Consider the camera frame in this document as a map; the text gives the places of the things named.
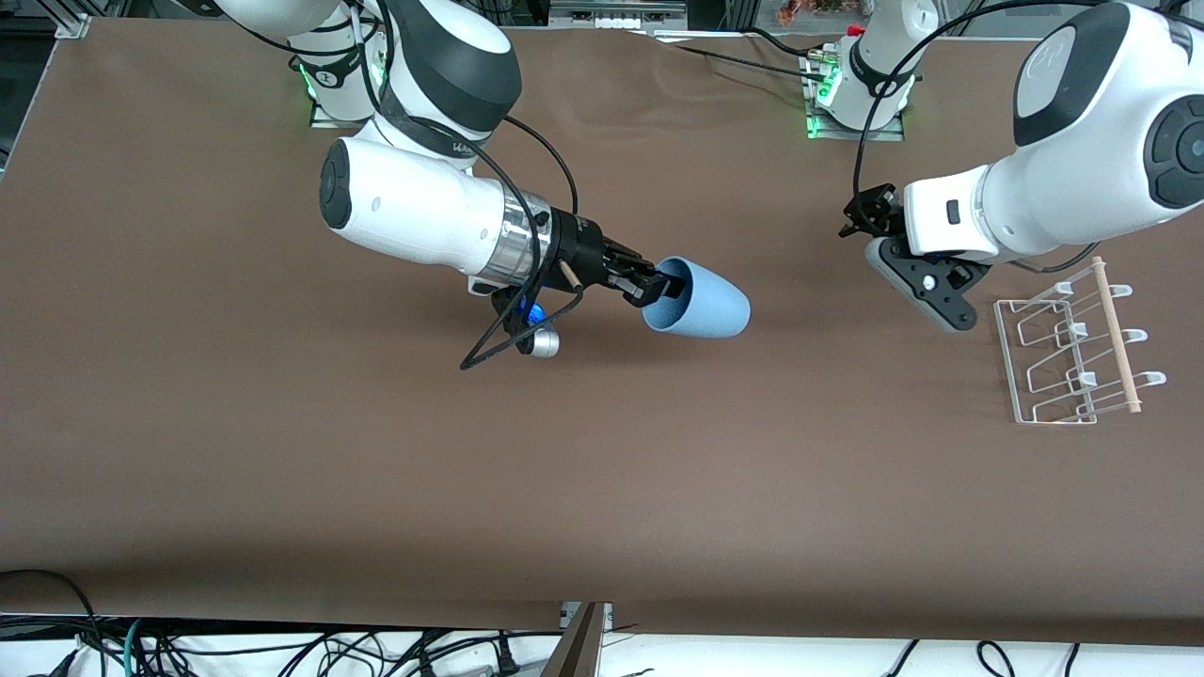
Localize grey device with ports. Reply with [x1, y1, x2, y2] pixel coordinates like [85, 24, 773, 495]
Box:
[548, 0, 689, 31]

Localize teal cable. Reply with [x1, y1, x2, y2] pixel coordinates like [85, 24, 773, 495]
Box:
[122, 616, 156, 677]

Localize brown table cover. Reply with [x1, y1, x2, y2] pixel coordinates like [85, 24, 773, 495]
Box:
[0, 19, 1204, 648]

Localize metal frame post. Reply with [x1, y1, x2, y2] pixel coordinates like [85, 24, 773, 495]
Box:
[544, 602, 614, 677]

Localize black looped floor cable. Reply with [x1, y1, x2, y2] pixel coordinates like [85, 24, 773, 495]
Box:
[0, 568, 100, 677]

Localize black cable on table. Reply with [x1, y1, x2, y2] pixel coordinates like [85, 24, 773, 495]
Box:
[649, 26, 838, 84]

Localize white wire cup rack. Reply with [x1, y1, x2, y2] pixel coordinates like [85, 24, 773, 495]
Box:
[993, 256, 1168, 426]

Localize light blue plastic cup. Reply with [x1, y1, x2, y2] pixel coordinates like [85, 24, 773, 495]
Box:
[642, 256, 753, 340]

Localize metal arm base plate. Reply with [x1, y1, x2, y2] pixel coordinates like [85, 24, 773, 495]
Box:
[800, 52, 906, 142]
[309, 85, 377, 130]

